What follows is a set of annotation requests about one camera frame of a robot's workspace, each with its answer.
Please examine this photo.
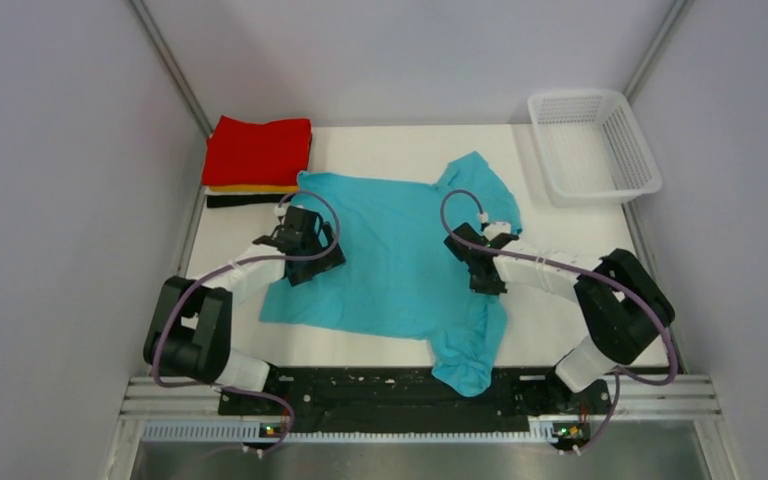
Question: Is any teal t-shirt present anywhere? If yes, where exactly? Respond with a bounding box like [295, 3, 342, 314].
[260, 152, 522, 397]

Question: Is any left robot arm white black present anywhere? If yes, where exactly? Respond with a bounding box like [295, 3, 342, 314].
[143, 206, 346, 414]

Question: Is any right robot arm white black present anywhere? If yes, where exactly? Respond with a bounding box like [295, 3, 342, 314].
[444, 222, 675, 412]

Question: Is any red folded t-shirt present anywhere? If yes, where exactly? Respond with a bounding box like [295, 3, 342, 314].
[201, 116, 313, 187]

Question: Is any white plastic basket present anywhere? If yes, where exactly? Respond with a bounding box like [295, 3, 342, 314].
[527, 88, 663, 207]

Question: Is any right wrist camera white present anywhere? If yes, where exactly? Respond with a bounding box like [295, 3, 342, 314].
[477, 212, 512, 242]

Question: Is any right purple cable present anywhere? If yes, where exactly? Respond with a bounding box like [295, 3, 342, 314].
[439, 189, 680, 454]

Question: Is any purple cable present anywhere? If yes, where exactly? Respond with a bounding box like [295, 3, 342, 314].
[439, 189, 680, 454]
[150, 190, 342, 458]

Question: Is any white cable duct strip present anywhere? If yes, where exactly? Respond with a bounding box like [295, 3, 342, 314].
[142, 420, 558, 444]

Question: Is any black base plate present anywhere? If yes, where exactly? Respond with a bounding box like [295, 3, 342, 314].
[218, 367, 610, 434]

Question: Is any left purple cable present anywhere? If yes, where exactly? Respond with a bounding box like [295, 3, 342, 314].
[150, 190, 342, 458]

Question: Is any aluminium rail frame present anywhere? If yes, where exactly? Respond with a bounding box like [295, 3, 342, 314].
[119, 375, 722, 420]

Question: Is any left corner metal post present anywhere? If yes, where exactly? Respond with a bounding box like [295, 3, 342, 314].
[126, 0, 213, 138]

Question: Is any corner metal post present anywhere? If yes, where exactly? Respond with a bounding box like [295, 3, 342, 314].
[126, 0, 213, 138]
[623, 0, 695, 103]

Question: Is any right corner metal post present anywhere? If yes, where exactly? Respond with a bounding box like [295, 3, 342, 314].
[623, 0, 695, 103]

